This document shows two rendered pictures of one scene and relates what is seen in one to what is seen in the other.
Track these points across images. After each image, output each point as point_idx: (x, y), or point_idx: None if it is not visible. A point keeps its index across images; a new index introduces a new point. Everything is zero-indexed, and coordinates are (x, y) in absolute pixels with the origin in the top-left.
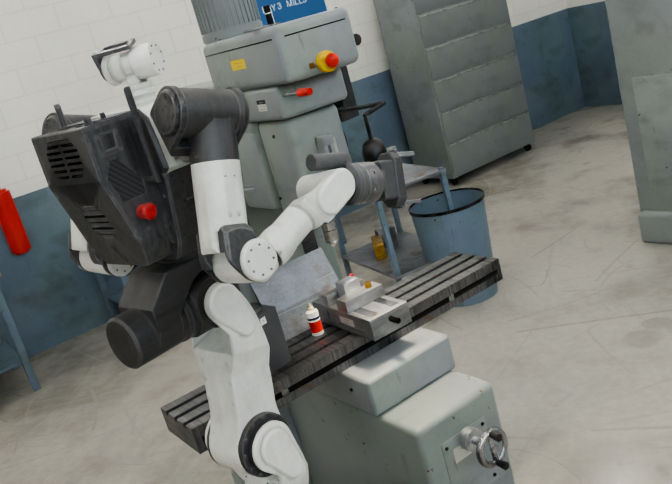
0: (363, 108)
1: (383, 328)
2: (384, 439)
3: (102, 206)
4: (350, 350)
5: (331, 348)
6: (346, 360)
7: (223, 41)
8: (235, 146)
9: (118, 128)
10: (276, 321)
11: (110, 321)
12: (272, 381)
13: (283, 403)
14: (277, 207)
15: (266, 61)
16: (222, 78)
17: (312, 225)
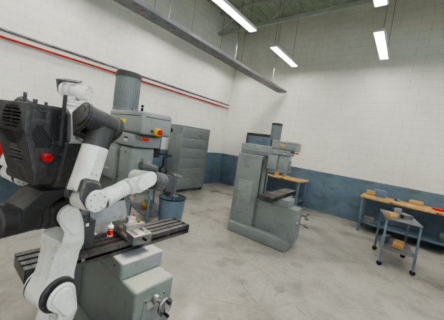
0: (162, 155)
1: (138, 241)
2: (119, 291)
3: (21, 146)
4: (120, 247)
5: (113, 244)
6: (117, 251)
7: (120, 110)
8: (109, 143)
9: (51, 112)
10: (93, 226)
11: None
12: (79, 253)
13: (80, 265)
14: (114, 179)
15: (135, 122)
16: None
17: (130, 192)
